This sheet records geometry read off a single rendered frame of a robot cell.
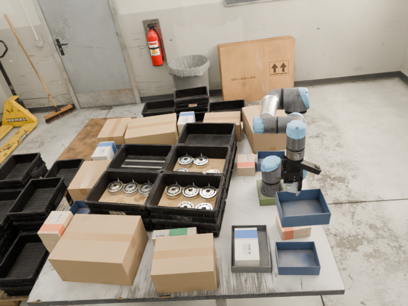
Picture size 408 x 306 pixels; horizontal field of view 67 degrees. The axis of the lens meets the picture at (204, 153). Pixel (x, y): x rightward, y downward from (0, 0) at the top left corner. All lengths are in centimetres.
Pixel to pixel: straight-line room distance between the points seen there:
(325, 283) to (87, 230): 124
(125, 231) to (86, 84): 374
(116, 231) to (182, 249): 38
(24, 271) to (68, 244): 99
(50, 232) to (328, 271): 146
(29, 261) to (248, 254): 175
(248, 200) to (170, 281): 74
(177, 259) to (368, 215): 190
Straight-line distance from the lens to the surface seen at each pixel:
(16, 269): 281
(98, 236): 177
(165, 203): 190
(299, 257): 176
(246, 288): 166
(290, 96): 171
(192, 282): 161
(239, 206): 199
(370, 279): 264
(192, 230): 174
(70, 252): 177
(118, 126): 274
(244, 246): 168
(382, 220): 303
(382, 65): 536
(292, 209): 147
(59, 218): 194
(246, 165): 217
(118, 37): 477
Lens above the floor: 214
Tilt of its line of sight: 36 degrees down
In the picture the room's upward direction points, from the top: 8 degrees counter-clockwise
